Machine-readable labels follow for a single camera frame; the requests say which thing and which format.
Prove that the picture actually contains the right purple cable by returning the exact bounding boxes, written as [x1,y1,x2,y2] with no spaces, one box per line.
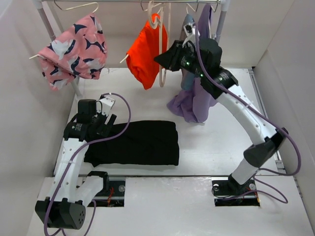
[195,23,302,204]

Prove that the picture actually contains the aluminium rail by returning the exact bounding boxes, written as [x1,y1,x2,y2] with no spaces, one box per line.
[248,68,286,174]
[109,174,229,178]

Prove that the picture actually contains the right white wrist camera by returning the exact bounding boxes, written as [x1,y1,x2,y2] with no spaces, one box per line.
[183,23,200,45]

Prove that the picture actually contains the wooden hanger under pink shorts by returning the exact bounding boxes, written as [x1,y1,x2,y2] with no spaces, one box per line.
[29,1,99,60]

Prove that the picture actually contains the lilac purple shirt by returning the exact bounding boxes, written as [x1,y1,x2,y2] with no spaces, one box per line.
[167,4,217,123]

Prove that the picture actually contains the blue-grey shorts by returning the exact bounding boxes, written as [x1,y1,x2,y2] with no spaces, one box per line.
[181,13,197,90]

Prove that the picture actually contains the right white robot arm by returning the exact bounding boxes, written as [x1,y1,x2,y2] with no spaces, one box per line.
[154,38,285,194]

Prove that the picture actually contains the aluminium rail right side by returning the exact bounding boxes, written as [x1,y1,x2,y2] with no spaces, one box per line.
[248,68,286,174]

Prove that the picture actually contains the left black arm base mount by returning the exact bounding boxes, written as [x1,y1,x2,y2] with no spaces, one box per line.
[94,177,126,207]

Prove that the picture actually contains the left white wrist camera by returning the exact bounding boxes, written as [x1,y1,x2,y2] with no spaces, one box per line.
[96,96,116,116]

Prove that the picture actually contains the orange shorts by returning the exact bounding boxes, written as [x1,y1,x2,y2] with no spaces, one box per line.
[126,22,159,90]

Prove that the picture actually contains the wooden hanger under orange shorts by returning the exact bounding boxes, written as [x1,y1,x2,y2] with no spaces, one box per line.
[119,0,158,64]

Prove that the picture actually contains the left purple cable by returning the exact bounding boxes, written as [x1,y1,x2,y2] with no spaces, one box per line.
[43,92,131,236]

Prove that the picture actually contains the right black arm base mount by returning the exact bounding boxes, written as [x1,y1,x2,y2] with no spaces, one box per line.
[212,178,260,207]

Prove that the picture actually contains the black trousers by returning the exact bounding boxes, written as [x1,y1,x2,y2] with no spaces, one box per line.
[84,120,180,167]

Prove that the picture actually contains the aluminium rail front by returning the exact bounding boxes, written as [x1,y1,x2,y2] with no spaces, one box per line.
[109,174,229,178]

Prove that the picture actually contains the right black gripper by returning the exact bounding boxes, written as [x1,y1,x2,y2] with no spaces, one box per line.
[154,40,207,78]

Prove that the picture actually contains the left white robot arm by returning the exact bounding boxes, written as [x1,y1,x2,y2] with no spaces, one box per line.
[35,96,116,230]

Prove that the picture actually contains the grey metal clothes rack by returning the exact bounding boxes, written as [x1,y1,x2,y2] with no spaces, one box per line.
[33,0,231,98]

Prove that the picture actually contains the wooden hanger under lilac shirt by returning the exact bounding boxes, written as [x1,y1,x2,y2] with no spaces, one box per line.
[208,5,218,39]

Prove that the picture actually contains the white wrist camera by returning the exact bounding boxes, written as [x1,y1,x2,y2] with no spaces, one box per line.
[183,23,200,45]
[96,96,116,116]

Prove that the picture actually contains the wooden hanger under blue shorts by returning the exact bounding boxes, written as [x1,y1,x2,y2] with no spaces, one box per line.
[186,3,198,14]

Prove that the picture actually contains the purple cable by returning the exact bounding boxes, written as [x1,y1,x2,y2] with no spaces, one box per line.
[195,23,302,204]
[43,92,131,236]

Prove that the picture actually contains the pink bird-print shorts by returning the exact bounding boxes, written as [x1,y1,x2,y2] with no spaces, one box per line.
[37,13,107,90]

